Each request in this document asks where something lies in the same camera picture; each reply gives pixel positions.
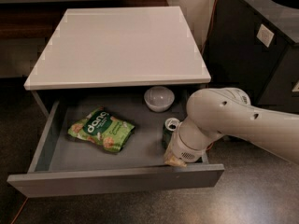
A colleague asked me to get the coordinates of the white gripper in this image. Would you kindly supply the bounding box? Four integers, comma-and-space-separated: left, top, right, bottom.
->
164, 119, 222, 167

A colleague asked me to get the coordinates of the green rice chip bag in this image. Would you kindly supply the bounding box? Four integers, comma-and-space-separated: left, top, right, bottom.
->
68, 106, 135, 153

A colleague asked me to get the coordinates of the grey top drawer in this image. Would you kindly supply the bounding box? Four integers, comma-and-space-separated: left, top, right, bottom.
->
7, 89, 224, 198

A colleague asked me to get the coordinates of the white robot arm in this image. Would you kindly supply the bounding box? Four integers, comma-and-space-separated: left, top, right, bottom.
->
164, 88, 299, 167

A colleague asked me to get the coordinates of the grey drawer cabinet white top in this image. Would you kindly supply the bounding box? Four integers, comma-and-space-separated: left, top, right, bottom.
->
24, 7, 211, 91

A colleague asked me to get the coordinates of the black counter cabinet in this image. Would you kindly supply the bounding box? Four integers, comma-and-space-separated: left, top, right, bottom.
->
203, 0, 299, 113

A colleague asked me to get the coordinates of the green soda can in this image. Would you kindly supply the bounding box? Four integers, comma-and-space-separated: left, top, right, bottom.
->
162, 118, 180, 148

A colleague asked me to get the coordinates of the white bowl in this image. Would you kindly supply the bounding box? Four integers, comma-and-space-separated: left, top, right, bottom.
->
144, 86, 175, 112

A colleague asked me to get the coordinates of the dark wooden bench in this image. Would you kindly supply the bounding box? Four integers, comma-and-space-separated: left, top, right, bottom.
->
0, 0, 168, 39

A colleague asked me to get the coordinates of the white wall socket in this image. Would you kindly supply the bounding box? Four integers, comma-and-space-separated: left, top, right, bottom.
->
257, 24, 274, 48

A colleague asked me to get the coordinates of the orange cable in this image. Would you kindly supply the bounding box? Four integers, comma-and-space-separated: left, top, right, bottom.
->
9, 0, 229, 224

